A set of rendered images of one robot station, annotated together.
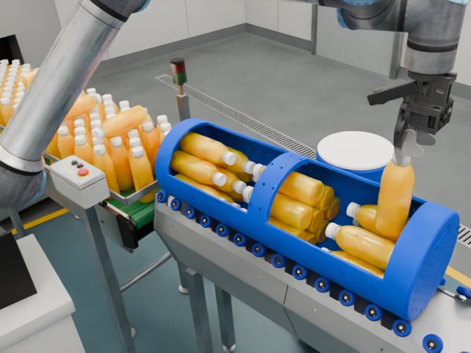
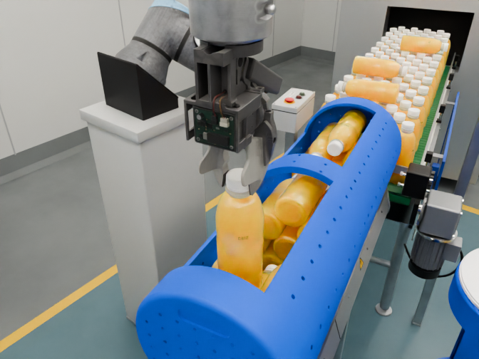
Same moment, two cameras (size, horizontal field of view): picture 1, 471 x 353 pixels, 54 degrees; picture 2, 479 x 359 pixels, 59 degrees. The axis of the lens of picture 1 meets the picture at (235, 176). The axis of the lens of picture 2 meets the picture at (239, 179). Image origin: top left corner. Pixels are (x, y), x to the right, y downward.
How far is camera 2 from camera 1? 113 cm
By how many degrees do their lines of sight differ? 60
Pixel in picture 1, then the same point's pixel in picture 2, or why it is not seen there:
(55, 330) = (132, 147)
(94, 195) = (281, 122)
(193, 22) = not seen: outside the picture
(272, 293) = not seen: hidden behind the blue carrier
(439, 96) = (201, 80)
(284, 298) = not seen: hidden behind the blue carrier
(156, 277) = (381, 281)
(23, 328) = (115, 127)
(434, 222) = (197, 289)
